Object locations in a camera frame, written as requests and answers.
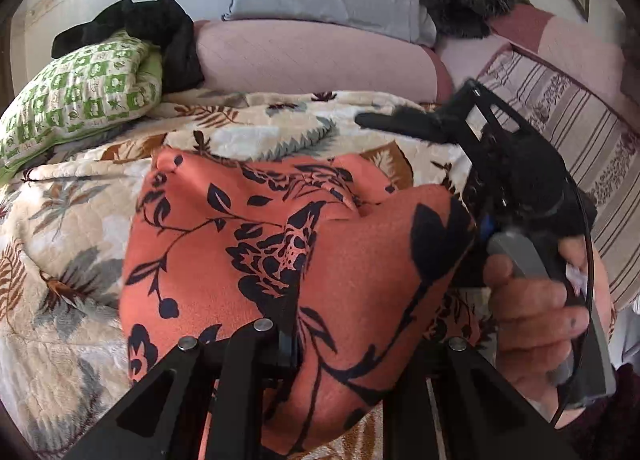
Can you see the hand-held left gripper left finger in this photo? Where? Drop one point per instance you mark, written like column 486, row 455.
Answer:
column 287, row 345

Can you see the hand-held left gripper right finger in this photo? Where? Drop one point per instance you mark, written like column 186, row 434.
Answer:
column 457, row 365

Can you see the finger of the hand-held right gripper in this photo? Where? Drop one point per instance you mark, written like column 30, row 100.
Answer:
column 400, row 123

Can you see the orange floral blouse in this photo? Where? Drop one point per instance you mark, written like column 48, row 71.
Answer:
column 350, row 260

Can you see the person's right forearm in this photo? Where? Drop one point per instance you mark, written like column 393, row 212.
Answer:
column 605, row 440

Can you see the person's right hand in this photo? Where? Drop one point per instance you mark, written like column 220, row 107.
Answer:
column 530, row 325

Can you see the striped floral pillow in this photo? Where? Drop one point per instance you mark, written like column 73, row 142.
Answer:
column 612, row 155

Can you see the pink bolster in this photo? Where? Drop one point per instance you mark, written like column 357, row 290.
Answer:
column 310, row 60

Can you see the dark fluffy cushion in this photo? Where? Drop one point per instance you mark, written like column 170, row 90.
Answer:
column 465, row 5

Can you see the pink pillow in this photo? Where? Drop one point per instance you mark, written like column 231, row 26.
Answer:
column 575, row 50

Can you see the black cloth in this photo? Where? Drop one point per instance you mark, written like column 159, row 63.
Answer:
column 175, row 40

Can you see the leaf print bedspread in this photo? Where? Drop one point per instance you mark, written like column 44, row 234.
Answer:
column 75, row 220

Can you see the green checkered pillow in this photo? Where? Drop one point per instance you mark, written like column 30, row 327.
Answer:
column 75, row 90

